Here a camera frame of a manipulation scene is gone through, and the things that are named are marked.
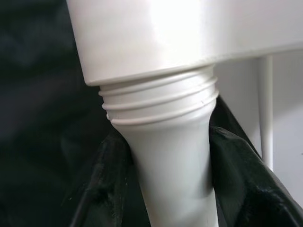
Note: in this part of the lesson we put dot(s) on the white plastic table top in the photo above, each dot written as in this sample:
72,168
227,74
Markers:
165,35

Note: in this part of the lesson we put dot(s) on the white plastic table leg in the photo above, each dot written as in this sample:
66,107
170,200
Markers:
266,106
170,165

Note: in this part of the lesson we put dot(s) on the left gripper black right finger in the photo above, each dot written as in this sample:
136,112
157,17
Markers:
255,189

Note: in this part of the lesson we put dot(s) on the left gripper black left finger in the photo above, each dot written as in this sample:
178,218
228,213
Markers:
111,184

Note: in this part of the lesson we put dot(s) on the black table cloth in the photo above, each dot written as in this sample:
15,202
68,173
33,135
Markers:
35,94

